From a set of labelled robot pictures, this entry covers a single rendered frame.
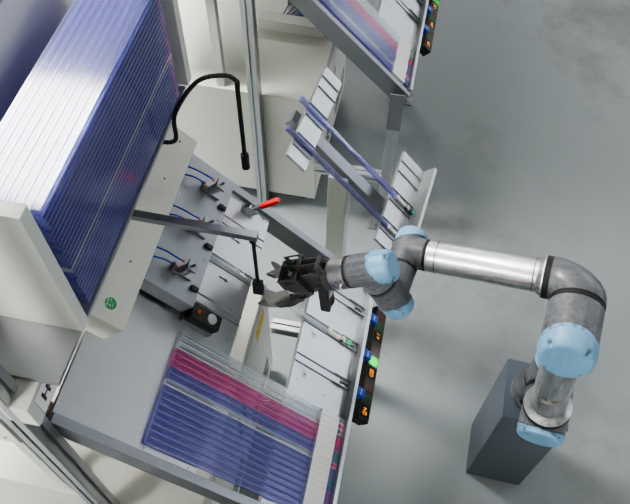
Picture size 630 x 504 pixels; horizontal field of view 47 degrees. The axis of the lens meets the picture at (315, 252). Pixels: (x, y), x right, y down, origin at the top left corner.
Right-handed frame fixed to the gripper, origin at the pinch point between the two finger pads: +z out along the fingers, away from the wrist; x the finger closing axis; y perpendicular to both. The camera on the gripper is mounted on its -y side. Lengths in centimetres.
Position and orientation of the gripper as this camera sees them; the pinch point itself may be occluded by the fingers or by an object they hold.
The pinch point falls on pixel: (267, 289)
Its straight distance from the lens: 175.1
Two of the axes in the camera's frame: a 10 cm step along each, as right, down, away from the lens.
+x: -2.0, 8.2, -5.4
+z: -8.3, 1.5, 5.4
